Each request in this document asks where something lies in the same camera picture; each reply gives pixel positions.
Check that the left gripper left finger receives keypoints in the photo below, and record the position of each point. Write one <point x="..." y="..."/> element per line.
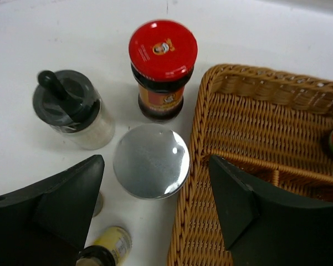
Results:
<point x="47" y="223"/>

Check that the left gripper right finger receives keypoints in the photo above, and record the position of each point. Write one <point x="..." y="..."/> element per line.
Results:
<point x="262" y="224"/>

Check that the silver lid blue label jar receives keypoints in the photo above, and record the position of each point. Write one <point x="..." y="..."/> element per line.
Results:
<point x="151" y="162"/>

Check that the red lid chili sauce jar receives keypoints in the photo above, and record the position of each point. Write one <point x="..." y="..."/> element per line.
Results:
<point x="162" y="55"/>

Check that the black cap spice bottle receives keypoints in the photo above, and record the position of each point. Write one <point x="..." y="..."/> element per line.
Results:
<point x="99" y="204"/>

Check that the cork top yellow label bottle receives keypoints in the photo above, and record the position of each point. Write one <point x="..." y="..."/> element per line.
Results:
<point x="110" y="249"/>

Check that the brown wicker divided basket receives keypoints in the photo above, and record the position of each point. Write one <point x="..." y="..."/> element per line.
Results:
<point x="271" y="124"/>

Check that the black lid shaker jar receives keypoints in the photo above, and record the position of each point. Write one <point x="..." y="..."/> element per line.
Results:
<point x="67" y="101"/>

